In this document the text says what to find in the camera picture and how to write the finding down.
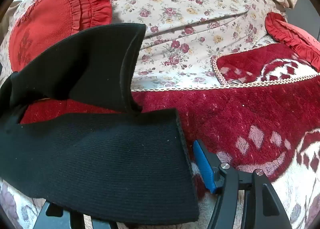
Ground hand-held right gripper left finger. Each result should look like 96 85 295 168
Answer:
32 201 118 229

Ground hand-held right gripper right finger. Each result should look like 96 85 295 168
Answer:
193 140 292 229

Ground black pants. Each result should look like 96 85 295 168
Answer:
0 23 200 225

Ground red and white plush blanket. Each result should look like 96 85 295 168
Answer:
19 43 320 229

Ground floral bed sheet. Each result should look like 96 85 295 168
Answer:
0 0 300 92

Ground red round ruffled cushion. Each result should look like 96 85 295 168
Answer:
8 0 112 72

